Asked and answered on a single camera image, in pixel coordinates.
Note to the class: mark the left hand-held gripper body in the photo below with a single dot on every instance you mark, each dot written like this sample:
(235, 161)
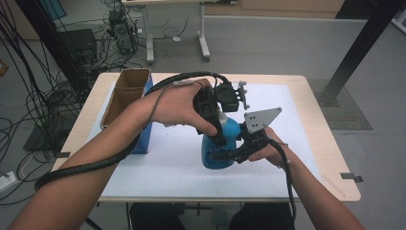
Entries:
(226, 97)

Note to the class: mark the black computer tower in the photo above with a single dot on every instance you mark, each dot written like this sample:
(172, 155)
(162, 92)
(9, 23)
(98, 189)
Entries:
(123, 33)

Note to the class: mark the person's right hand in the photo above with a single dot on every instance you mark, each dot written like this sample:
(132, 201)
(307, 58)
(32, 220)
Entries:
(276, 153)

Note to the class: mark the white power strip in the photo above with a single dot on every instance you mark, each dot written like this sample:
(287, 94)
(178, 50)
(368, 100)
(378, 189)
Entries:
(6, 181)

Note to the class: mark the grey tape strip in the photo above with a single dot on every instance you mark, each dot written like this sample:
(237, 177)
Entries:
(350, 176)

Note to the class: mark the wooden cabinet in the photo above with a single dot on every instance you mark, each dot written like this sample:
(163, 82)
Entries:
(287, 8)

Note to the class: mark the black tape strip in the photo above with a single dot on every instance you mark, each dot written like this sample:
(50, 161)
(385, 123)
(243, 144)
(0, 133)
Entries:
(63, 155)

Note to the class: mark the person's left leg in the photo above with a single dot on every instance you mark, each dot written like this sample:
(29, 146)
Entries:
(156, 217)

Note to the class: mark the person's leg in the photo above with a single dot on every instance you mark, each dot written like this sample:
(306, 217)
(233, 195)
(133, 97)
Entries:
(261, 218)
(156, 217)

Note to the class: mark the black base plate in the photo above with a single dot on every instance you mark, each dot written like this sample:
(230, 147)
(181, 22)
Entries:
(41, 140)

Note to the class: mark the grey floor mat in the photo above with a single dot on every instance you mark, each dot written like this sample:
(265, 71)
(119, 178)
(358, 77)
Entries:
(351, 115)

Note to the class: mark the blue cardboard box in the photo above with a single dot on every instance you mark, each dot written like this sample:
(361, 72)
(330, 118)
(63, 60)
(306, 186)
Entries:
(127, 92)

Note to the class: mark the black equipment case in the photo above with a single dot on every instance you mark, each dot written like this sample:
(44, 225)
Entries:
(78, 44)

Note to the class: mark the person's left hand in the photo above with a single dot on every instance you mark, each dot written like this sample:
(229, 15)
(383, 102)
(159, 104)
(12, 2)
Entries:
(177, 103)

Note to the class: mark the person's right leg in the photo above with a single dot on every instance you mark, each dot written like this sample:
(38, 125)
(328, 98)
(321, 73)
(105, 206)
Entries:
(261, 218)

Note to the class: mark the black metal post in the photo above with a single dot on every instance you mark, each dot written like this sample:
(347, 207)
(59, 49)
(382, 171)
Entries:
(357, 48)
(54, 48)

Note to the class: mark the white table mat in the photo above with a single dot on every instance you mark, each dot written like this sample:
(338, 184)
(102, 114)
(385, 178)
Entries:
(178, 172)

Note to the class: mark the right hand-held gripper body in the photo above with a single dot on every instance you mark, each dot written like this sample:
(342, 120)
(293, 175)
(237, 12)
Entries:
(260, 121)

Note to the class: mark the blue plastic bottle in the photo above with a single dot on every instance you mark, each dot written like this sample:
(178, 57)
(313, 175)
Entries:
(231, 129)

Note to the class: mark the white bottle cap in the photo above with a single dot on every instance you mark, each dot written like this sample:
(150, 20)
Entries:
(222, 119)

